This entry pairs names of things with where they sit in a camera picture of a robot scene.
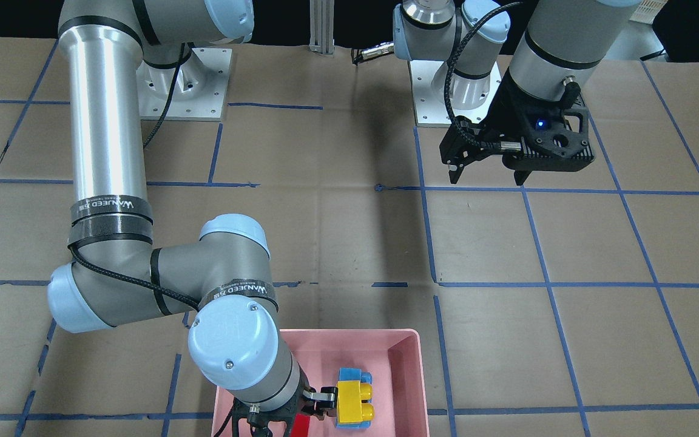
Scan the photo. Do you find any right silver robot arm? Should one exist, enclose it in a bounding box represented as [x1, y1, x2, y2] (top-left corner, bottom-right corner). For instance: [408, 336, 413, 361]
[47, 1, 339, 436]

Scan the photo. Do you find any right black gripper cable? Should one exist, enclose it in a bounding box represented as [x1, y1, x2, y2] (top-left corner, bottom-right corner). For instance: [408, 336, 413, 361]
[67, 243, 204, 310]

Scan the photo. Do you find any aluminium frame post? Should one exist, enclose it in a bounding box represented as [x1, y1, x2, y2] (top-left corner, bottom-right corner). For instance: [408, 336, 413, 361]
[308, 0, 335, 57]

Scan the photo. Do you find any pink plastic box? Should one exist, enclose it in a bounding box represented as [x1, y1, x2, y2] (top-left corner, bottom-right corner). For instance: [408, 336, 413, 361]
[211, 328, 430, 437]

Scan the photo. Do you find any red toy block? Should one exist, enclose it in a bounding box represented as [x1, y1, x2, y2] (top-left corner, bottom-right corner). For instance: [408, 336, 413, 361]
[289, 414, 311, 437]

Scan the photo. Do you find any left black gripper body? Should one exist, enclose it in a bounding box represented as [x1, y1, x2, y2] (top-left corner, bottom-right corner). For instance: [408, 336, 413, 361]
[478, 72, 595, 172]

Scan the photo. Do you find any yellow toy block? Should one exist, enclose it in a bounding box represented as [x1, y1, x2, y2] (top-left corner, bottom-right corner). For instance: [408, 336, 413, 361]
[336, 380, 375, 429]

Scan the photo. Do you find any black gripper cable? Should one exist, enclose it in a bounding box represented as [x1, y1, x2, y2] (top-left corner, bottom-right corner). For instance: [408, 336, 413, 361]
[445, 0, 523, 152]
[67, 243, 204, 310]

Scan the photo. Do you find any blue toy block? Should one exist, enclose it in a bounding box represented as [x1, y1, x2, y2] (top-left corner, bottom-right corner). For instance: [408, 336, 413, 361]
[336, 367, 373, 430]

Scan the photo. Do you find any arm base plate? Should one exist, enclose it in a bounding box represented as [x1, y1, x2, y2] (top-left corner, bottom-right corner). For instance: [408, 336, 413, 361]
[408, 60, 501, 127]
[137, 47, 233, 121]

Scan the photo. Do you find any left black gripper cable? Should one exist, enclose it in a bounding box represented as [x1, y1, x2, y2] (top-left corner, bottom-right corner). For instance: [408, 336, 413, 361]
[445, 0, 523, 152]

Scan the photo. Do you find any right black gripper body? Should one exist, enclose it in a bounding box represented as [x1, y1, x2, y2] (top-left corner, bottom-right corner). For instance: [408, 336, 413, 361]
[231, 367, 317, 436]

